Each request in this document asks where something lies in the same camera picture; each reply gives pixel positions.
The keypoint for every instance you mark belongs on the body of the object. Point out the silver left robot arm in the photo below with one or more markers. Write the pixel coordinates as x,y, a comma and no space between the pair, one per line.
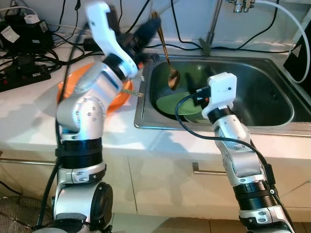
87,111

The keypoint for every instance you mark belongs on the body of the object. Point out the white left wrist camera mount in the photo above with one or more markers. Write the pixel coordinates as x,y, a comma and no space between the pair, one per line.
109,41

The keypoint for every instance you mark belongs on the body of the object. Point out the metal tap valve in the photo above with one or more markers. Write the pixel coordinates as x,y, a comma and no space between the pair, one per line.
243,5

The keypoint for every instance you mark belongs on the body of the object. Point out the black power adapter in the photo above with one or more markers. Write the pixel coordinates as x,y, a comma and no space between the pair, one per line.
90,42

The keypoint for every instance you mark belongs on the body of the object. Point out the cream kitchen cabinet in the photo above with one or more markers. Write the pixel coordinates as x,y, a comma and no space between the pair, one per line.
155,184

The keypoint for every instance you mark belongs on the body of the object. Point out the large black box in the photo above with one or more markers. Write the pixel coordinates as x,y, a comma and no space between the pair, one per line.
294,60

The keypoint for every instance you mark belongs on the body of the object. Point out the metal faucet pipe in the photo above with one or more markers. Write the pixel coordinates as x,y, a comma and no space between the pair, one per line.
212,29

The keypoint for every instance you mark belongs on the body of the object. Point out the black power strip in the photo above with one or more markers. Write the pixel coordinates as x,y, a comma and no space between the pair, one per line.
24,77

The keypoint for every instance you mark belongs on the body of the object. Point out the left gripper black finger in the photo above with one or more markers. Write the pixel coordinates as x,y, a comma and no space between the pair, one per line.
151,26

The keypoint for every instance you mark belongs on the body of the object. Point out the green plate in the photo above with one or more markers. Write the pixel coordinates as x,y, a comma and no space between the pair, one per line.
170,104

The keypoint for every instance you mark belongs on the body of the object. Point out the orange plastic plate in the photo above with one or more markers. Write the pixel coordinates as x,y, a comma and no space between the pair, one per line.
119,99

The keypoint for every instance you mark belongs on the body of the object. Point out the black charger device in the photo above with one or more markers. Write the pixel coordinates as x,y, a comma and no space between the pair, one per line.
29,36

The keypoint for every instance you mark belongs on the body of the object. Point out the gold metal spoon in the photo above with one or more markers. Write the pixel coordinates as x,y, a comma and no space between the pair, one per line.
173,77

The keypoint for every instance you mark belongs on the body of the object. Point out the stainless steel sink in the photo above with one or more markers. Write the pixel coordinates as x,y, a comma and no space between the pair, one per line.
257,82

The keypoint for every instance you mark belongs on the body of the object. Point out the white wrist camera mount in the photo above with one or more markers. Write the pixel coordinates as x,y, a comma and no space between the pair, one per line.
109,41
222,90

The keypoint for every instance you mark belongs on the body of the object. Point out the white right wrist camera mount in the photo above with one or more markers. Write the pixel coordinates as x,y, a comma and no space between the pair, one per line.
222,90

